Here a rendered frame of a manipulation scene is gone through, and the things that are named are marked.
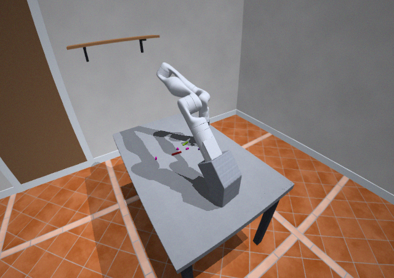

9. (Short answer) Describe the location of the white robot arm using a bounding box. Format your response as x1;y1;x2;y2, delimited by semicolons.
156;63;222;161

